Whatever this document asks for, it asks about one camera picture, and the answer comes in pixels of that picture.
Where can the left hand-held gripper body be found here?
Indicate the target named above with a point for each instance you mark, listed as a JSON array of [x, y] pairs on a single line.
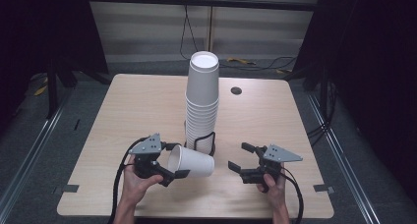
[[149, 145]]

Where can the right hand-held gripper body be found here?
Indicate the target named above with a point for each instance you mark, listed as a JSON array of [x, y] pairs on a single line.
[[278, 154]]

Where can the white paper cup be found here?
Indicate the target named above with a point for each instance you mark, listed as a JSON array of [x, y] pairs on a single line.
[[193, 163]]

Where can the stack of white paper cups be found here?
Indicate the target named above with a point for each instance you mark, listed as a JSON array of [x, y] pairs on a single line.
[[202, 86]]

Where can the person's right hand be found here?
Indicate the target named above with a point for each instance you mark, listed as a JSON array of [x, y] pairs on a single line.
[[278, 193]]

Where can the person's left hand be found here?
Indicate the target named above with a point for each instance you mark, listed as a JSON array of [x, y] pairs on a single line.
[[134, 186]]

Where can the grey tape piece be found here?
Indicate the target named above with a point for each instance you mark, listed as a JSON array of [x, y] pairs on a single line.
[[323, 188], [69, 188]]

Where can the black round table grommet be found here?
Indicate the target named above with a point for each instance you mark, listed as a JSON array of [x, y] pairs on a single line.
[[236, 90]]

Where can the black metal stand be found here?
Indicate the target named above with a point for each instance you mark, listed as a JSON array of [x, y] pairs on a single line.
[[52, 93], [324, 96]]

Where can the small black floor strip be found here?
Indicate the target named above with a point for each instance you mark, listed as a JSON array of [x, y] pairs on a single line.
[[76, 124]]

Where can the yellow floor tape strip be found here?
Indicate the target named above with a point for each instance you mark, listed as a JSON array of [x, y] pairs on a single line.
[[241, 60], [281, 71], [40, 90]]

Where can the dark curtain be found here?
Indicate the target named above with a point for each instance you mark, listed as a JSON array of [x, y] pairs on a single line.
[[370, 53], [39, 27]]

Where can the metal floor rail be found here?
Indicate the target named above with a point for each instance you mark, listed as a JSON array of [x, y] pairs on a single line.
[[32, 152], [344, 158]]

